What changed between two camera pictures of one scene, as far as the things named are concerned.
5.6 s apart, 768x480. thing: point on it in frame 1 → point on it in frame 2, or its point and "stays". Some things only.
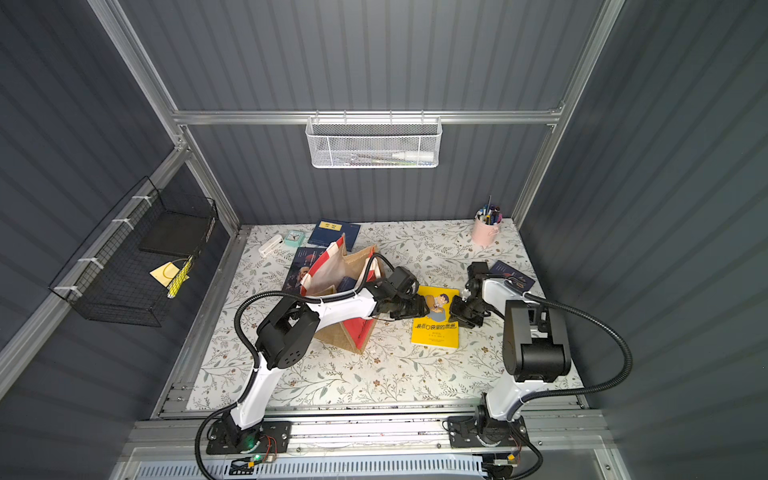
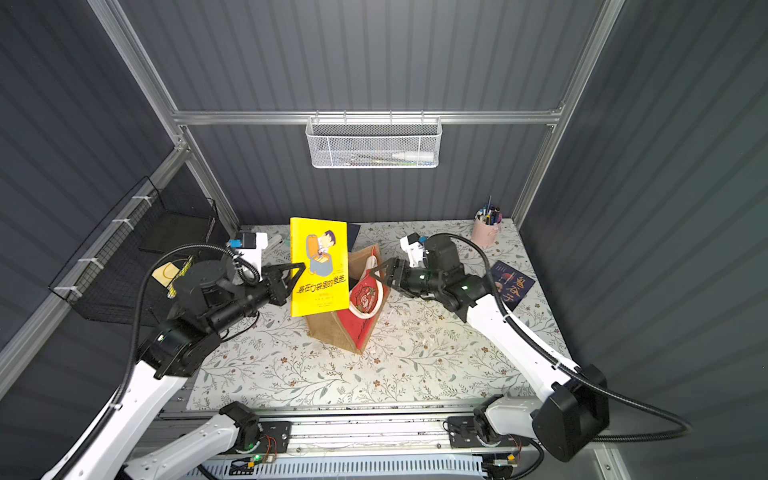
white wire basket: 373,142 stays
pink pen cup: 486,225 stays
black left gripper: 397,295 → 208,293
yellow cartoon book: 437,329 → 323,285
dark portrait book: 521,281 stays
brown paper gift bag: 336,272 stays
